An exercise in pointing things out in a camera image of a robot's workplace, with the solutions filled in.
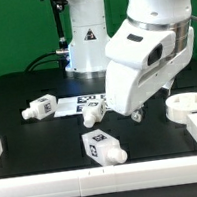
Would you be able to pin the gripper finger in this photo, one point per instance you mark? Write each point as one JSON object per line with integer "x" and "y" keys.
{"x": 138, "y": 114}

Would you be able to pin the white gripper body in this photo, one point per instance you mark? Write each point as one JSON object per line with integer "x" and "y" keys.
{"x": 127, "y": 89}

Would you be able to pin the white round stool seat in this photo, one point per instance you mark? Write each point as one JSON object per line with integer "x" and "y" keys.
{"x": 181, "y": 105}

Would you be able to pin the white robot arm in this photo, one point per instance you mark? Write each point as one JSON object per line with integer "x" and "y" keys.
{"x": 88, "y": 58}

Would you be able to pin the white paper marker sheet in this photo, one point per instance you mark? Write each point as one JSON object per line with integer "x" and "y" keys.
{"x": 73, "y": 105}

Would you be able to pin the white obstacle fence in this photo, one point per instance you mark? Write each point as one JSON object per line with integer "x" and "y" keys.
{"x": 86, "y": 182}

